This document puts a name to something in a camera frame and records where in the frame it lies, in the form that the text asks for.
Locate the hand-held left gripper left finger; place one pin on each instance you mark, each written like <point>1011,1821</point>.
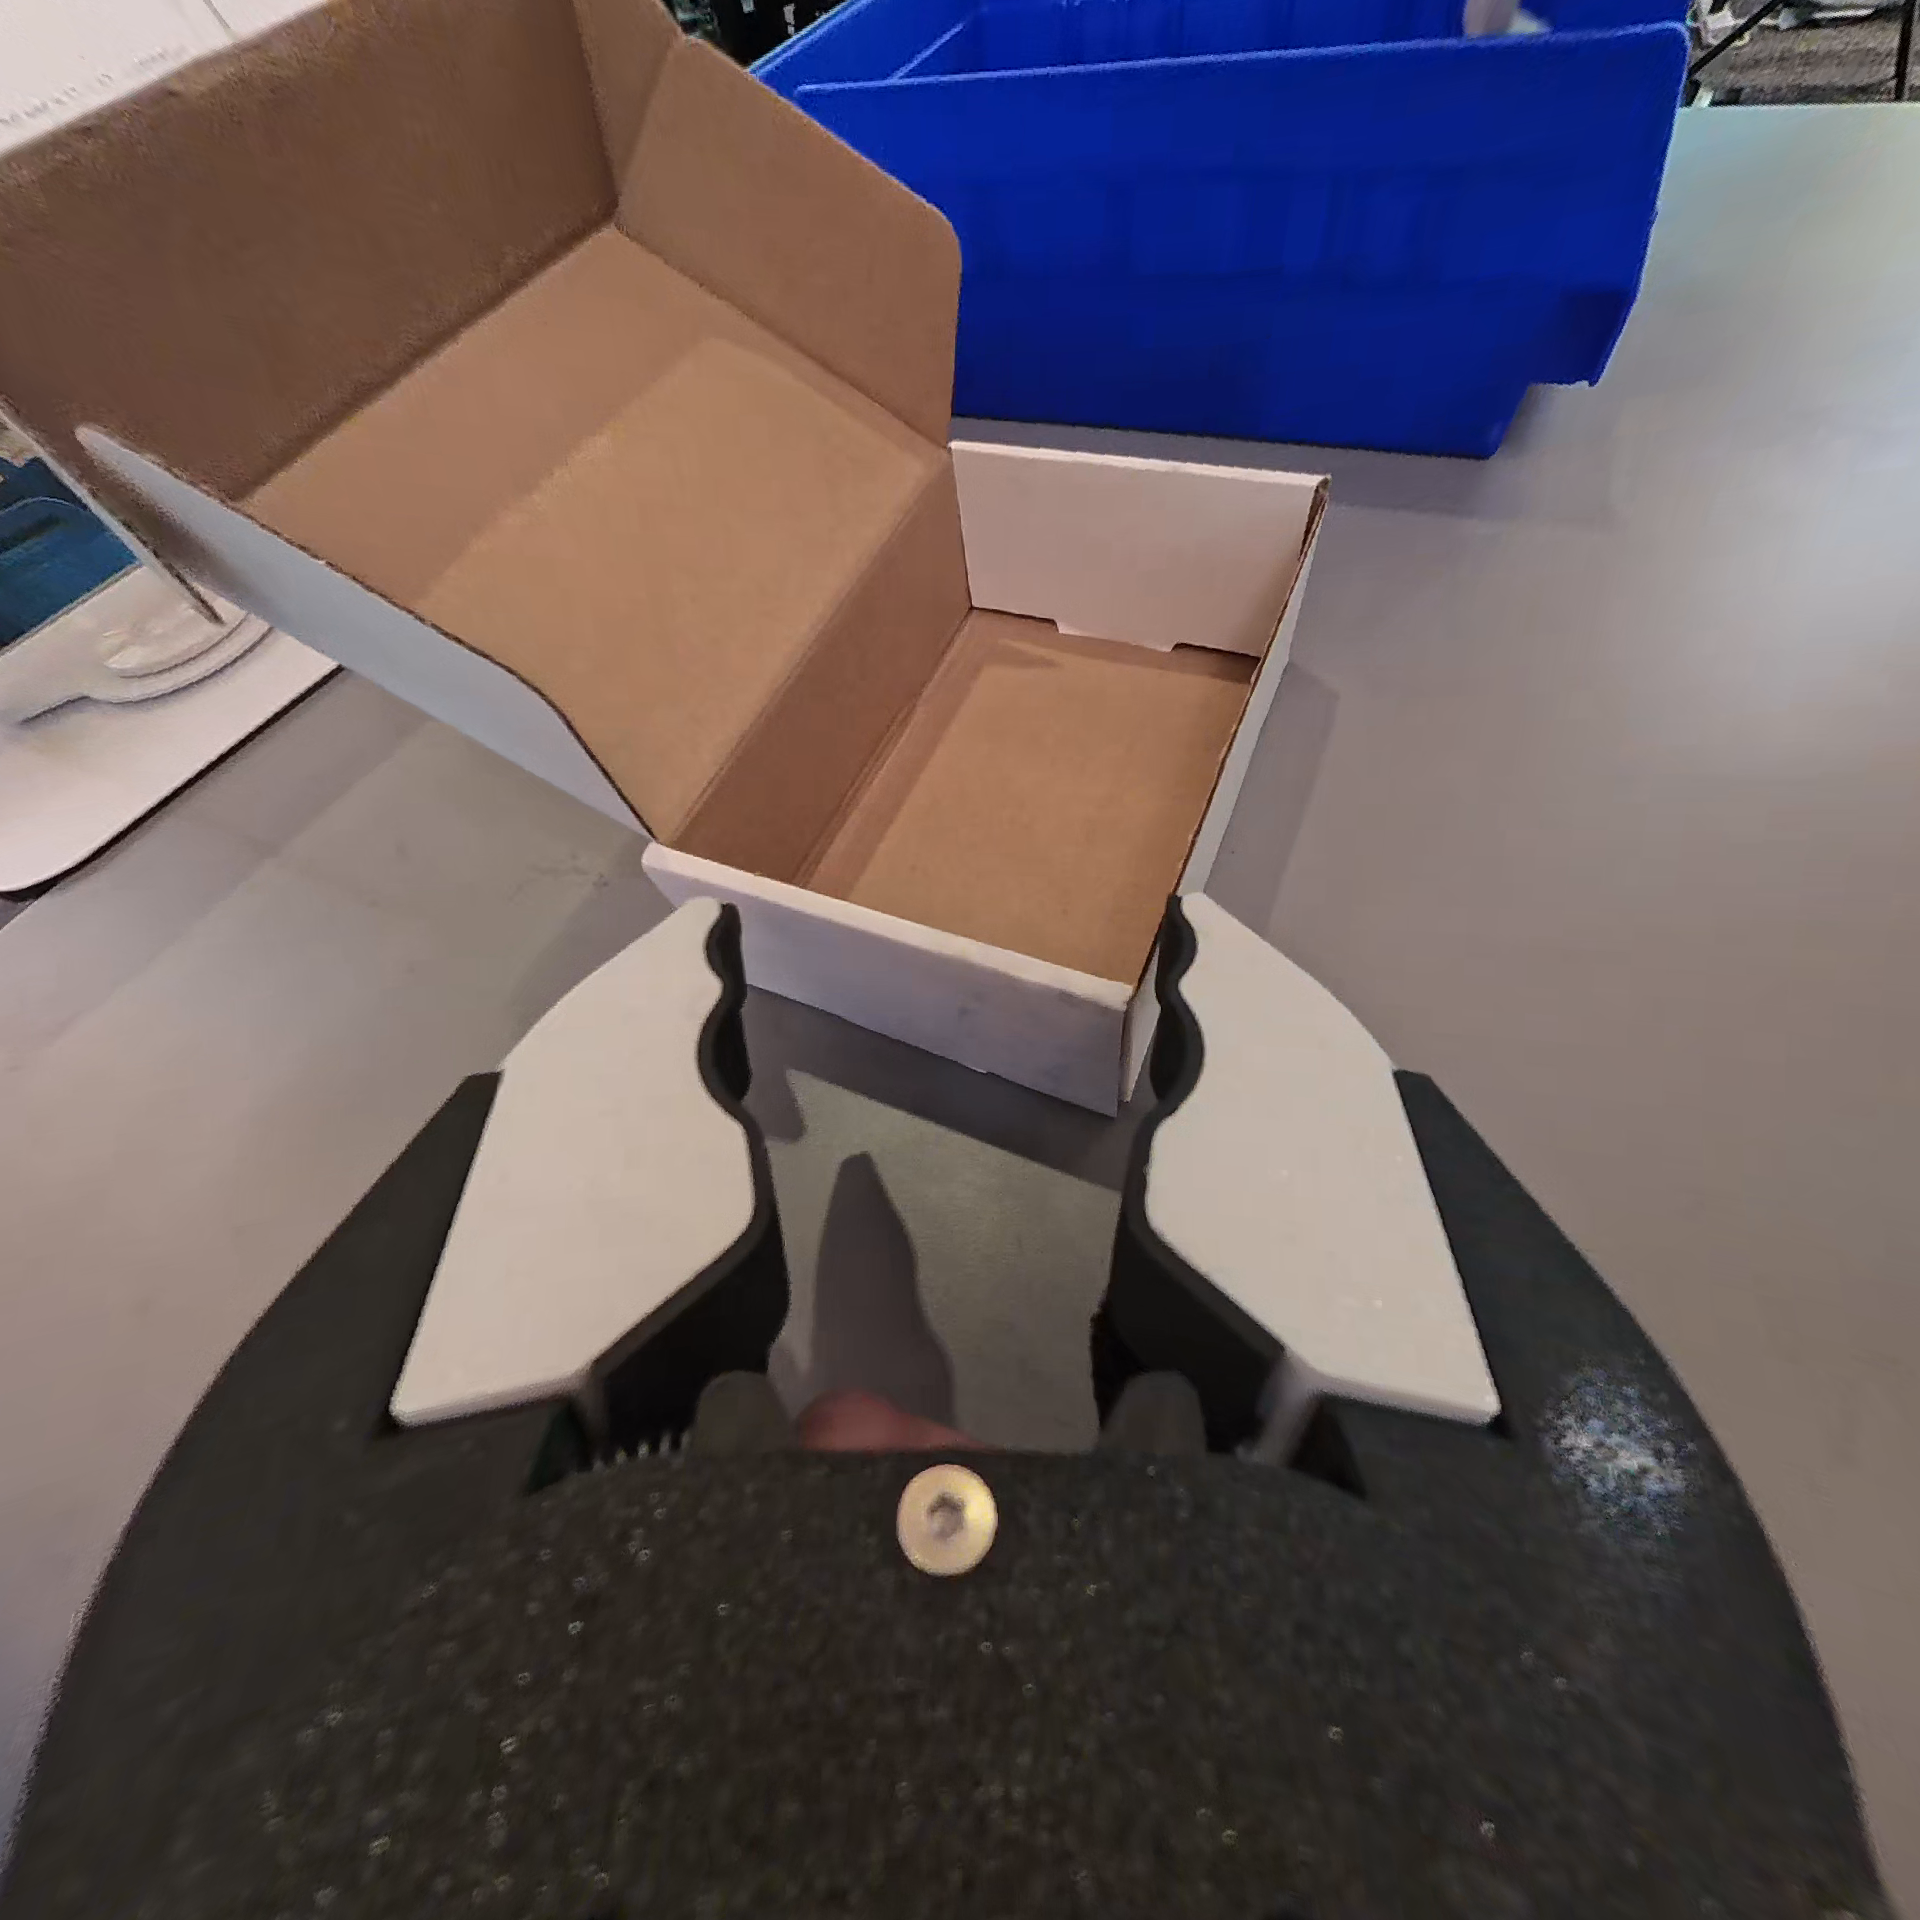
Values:
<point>584,1201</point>

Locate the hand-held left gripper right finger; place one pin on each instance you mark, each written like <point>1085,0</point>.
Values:
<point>1320,1201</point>

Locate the blue plastic bin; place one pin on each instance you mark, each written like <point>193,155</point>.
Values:
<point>1275,271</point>

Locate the white stand base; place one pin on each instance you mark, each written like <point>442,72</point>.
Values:
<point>151,780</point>

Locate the printed instruction sheet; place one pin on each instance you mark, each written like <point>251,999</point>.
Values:
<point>91,61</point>

